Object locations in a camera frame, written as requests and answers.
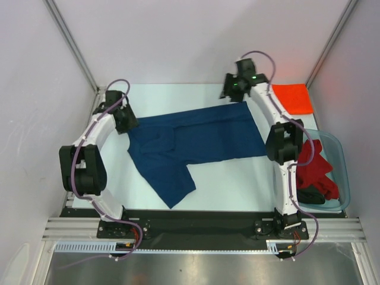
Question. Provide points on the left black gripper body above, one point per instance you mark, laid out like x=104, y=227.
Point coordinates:
x=129, y=121

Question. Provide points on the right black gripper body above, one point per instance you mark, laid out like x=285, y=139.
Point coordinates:
x=229, y=92

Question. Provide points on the blue t shirt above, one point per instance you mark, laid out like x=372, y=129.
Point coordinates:
x=162, y=147

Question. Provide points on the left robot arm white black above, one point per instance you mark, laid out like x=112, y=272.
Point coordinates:
x=82, y=169

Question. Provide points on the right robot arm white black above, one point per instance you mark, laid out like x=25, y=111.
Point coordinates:
x=283, y=144

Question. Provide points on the folded orange t shirt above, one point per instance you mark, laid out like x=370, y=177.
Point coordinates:
x=294, y=98

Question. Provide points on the clear blue plastic bin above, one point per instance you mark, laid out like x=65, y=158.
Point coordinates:
x=332, y=152

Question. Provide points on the red t shirt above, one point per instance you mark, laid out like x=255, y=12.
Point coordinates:
x=314, y=175

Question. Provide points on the black t shirt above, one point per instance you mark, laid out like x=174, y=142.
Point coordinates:
x=310, y=196

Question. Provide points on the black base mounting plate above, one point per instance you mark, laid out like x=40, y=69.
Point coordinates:
x=206, y=230

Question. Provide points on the left aluminium corner post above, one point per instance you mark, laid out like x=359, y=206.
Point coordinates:
x=65, y=32

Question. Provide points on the aluminium corner post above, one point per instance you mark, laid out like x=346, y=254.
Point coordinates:
x=65, y=32
x=334, y=36

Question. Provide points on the right aluminium corner post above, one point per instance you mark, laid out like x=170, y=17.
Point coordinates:
x=334, y=36

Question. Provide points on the white slotted cable duct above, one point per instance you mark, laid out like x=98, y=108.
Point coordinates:
x=119, y=248

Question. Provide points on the aluminium rail front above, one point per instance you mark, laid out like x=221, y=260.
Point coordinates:
x=86, y=229

